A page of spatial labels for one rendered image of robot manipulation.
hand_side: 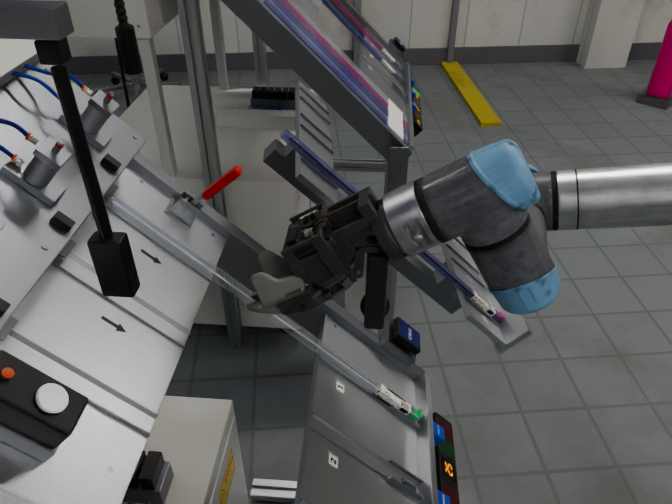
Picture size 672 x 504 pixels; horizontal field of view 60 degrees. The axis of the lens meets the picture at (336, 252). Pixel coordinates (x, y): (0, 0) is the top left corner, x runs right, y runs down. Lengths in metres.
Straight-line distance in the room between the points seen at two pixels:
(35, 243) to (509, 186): 0.43
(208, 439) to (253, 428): 0.79
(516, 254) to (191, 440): 0.61
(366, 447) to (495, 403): 1.15
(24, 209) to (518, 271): 0.48
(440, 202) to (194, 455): 0.59
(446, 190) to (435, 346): 1.44
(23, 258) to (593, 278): 2.18
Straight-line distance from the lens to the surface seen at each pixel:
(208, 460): 0.98
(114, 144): 0.68
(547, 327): 2.18
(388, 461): 0.79
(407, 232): 0.61
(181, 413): 1.05
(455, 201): 0.60
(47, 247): 0.55
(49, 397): 0.49
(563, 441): 1.86
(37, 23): 0.33
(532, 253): 0.65
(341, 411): 0.77
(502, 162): 0.60
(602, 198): 0.75
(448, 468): 0.93
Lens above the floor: 1.42
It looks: 37 degrees down
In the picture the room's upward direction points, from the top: straight up
